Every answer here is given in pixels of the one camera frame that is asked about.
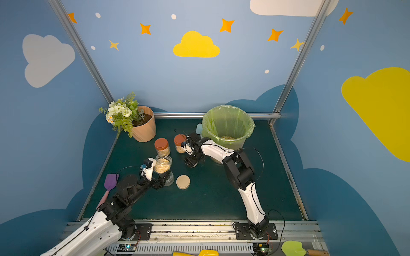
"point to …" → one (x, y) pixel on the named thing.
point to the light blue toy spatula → (199, 128)
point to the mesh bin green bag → (226, 126)
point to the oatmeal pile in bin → (227, 137)
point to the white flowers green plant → (123, 113)
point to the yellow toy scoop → (205, 252)
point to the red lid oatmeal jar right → (188, 149)
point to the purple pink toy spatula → (110, 181)
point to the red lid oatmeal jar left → (162, 146)
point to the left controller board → (126, 247)
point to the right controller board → (261, 248)
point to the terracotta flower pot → (144, 130)
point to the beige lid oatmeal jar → (163, 164)
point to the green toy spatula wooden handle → (293, 248)
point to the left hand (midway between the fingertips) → (165, 166)
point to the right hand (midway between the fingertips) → (194, 159)
